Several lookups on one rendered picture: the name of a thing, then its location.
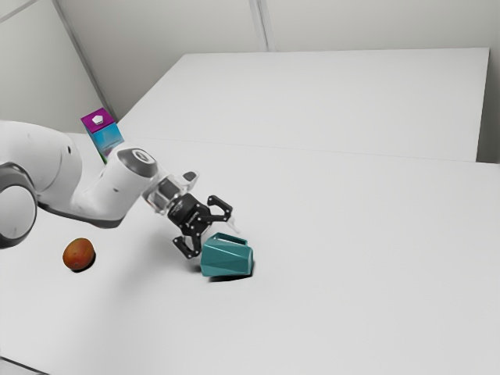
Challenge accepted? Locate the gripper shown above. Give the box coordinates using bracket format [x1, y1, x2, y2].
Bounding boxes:
[166, 192, 240, 259]

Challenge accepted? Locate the carton with purple top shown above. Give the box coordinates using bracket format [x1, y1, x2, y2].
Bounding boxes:
[80, 107, 125, 165]

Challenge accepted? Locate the orange red round fruit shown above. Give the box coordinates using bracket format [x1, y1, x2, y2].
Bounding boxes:
[62, 237, 96, 271]

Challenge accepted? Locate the teal faceted mug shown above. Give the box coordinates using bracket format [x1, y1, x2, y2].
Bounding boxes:
[198, 232, 255, 277]

